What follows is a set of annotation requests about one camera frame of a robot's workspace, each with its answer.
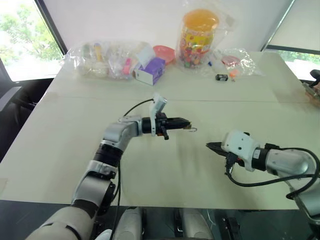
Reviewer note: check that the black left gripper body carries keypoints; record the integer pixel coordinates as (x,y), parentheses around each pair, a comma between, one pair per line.
(162,123)

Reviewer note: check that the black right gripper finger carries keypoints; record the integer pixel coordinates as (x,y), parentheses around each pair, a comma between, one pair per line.
(218,151)
(215,145)

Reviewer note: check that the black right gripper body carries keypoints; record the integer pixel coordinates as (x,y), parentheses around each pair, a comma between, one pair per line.
(231,158)

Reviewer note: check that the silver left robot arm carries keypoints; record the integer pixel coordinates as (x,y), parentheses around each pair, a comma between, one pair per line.
(117,131)

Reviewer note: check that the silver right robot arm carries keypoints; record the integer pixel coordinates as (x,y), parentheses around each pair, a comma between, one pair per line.
(287,160)

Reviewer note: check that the purple and white carton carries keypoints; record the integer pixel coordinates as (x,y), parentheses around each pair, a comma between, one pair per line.
(150,72)

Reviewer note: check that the small black rectangular object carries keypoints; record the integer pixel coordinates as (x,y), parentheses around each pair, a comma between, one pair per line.
(221,77)

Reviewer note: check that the pink plastic bowl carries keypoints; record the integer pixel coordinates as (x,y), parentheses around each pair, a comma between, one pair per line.
(163,52)

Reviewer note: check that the small orange object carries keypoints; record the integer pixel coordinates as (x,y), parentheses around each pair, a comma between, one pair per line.
(234,73)

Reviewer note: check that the grey rounded shell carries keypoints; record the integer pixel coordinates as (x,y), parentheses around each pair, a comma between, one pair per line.
(130,223)
(195,225)

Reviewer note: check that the clear bag with red items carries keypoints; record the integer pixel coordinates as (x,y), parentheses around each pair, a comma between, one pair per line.
(235,61)

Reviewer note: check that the orange-lidded candy jar in bag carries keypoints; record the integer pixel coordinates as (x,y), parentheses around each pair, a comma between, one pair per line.
(197,40)

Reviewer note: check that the clear plastic bag of toys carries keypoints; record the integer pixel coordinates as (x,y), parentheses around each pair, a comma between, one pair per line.
(105,61)

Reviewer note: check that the brown and black object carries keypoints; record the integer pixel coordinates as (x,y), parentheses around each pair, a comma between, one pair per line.
(313,91)

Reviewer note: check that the black office chair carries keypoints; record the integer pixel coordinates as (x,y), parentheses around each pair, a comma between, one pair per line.
(22,100)

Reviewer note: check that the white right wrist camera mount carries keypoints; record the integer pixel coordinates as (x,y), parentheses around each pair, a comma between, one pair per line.
(240,143)

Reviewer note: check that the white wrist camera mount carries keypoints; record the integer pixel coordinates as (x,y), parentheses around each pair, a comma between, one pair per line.
(157,105)
(240,143)

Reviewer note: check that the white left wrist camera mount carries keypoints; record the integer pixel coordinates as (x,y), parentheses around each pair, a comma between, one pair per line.
(157,105)

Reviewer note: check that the black bracket under table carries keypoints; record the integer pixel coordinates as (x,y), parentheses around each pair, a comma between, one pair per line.
(230,228)

